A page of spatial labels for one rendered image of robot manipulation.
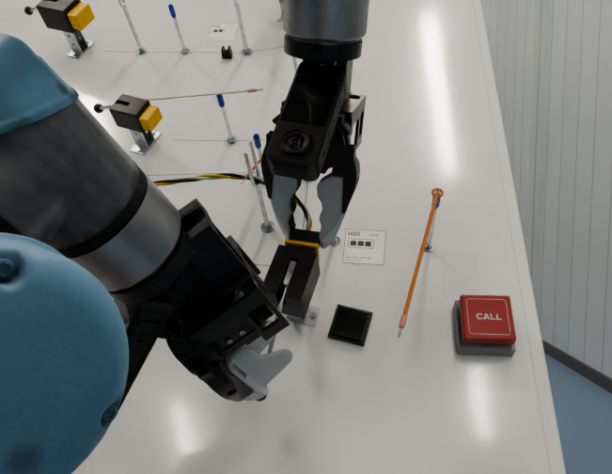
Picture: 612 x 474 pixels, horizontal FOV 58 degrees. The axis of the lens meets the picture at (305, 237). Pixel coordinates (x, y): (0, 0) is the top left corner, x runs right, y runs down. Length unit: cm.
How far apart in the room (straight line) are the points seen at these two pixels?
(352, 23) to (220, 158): 34
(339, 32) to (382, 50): 43
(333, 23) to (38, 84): 26
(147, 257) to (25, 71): 12
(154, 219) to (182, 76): 59
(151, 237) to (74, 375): 19
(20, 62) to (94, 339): 18
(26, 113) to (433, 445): 44
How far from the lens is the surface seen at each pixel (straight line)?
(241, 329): 44
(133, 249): 35
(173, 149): 81
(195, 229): 38
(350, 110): 53
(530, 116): 458
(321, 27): 49
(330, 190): 54
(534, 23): 470
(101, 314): 17
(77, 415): 17
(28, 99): 31
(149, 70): 96
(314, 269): 55
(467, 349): 59
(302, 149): 45
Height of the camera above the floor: 124
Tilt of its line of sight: 5 degrees down
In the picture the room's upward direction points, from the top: straight up
